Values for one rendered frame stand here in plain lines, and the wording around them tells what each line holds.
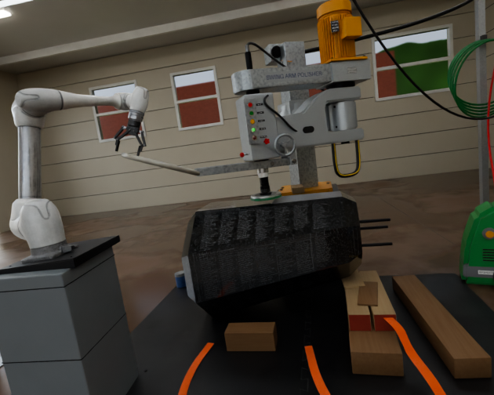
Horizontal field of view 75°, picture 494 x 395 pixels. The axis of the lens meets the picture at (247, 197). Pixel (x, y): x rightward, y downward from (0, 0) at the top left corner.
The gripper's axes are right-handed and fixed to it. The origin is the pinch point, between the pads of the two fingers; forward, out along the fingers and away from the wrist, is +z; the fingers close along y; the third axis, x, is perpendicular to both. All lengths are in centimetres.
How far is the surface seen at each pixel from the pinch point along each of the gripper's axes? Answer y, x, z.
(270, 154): 88, 6, -22
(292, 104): 101, 73, -76
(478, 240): 248, 18, 0
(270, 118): 83, 4, -44
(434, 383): 176, -72, 65
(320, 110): 114, 13, -59
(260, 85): 71, 1, -61
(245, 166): 74, 7, -10
